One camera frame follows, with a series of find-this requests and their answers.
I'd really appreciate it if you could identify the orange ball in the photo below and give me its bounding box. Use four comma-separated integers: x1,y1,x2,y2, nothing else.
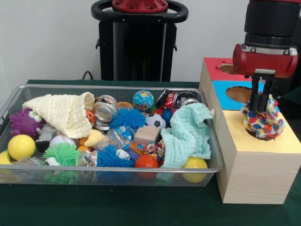
135,154,159,179

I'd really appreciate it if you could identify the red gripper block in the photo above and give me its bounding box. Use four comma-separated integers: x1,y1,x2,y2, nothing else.
232,43,299,113

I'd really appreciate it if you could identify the blue spiky rubber ball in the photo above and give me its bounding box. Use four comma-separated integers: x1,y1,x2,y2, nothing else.
109,107,146,132

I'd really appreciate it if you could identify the small soccer ball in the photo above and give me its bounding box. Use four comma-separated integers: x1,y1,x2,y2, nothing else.
145,113,166,130

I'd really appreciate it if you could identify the multicolour confetti cloth toy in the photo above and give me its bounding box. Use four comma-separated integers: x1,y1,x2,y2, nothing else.
241,94,286,141

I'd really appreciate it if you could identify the wooden box with three holes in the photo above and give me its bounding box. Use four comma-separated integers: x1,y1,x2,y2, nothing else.
199,57,301,205

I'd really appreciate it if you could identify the purple spiky toy with eyes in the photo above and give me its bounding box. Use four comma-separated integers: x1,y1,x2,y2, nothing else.
9,109,45,138

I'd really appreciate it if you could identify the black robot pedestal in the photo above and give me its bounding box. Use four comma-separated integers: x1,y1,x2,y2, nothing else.
91,0,189,81

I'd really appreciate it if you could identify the shallow clear mesh bin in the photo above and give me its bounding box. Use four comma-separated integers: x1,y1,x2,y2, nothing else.
0,84,224,188

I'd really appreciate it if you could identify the dark green table cloth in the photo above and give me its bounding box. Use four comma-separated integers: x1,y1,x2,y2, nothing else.
0,79,301,226

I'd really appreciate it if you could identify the small baseball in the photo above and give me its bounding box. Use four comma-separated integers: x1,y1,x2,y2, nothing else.
49,134,76,148

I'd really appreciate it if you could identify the cream knitted cloth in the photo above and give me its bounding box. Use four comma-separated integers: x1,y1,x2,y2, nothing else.
23,92,96,139

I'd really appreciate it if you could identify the green fuzzy toy with eyes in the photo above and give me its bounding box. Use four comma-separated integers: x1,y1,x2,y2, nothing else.
42,144,83,185

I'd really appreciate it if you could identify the yellow ball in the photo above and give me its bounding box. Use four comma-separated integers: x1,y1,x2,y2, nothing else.
182,157,208,184
8,135,36,161

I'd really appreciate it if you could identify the mint green cloth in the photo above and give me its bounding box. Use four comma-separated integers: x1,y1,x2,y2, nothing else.
160,103,214,169

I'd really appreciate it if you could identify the globe print ball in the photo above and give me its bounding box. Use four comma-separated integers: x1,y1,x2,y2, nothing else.
132,90,155,113

